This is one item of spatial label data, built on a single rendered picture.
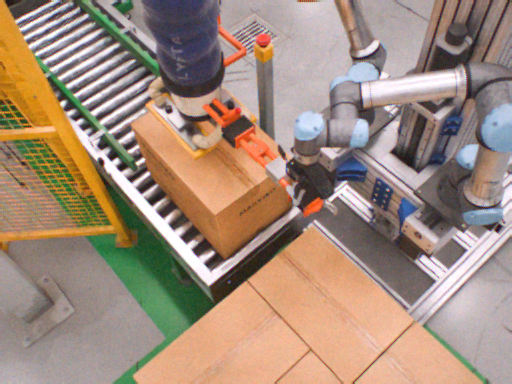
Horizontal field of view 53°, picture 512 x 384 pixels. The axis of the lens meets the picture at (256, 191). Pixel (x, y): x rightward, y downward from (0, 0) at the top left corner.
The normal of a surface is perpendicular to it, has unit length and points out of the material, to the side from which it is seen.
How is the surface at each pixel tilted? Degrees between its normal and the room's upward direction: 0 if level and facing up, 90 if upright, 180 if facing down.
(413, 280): 0
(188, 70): 75
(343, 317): 0
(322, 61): 0
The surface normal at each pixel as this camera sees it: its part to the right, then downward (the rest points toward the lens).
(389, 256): -0.04, -0.53
